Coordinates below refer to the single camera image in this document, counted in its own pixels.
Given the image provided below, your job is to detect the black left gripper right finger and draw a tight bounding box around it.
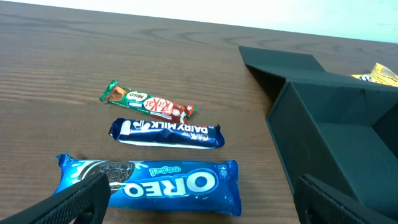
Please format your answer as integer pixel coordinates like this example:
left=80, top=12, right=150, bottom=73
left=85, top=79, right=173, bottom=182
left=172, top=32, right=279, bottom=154
left=294, top=174, right=397, bottom=224

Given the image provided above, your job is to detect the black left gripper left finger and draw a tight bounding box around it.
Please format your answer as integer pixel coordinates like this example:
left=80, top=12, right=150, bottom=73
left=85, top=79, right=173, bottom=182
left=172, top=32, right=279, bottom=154
left=1, top=174, right=111, bottom=224

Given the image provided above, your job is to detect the blue Dairy Milk chocolate bar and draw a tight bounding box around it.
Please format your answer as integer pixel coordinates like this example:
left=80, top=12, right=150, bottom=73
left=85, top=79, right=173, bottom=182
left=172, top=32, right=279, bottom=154
left=109, top=118, right=225, bottom=149

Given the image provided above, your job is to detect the blue Oreo cookie pack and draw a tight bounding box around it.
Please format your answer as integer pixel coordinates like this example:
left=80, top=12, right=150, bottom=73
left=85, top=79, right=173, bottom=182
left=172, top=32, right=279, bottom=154
left=56, top=154, right=242, bottom=217

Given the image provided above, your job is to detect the yellow Hacks candy bag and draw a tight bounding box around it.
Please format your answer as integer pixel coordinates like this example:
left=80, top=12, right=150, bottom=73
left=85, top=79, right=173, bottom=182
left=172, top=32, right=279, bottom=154
left=351, top=63, right=398, bottom=87

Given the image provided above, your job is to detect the black open box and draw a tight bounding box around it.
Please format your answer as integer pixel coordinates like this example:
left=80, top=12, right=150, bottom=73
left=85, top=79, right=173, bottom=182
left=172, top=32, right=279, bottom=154
left=239, top=46, right=397, bottom=219

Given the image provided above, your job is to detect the green red KitKat Milo bar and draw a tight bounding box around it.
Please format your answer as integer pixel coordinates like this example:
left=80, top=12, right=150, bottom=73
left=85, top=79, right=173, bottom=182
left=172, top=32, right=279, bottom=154
left=99, top=80, right=197, bottom=124

